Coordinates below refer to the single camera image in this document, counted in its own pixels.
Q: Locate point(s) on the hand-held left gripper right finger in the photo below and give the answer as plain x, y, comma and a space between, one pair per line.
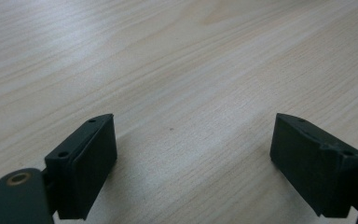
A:
317, 161

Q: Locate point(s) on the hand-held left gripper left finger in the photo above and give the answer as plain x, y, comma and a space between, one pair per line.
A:
84, 168

